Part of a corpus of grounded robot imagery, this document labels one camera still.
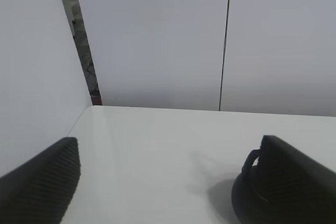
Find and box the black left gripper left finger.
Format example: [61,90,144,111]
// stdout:
[1,137,80,223]

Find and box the black cast iron teapot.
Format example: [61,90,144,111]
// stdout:
[230,148,289,224]

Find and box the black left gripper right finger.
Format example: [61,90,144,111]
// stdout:
[245,135,335,223]

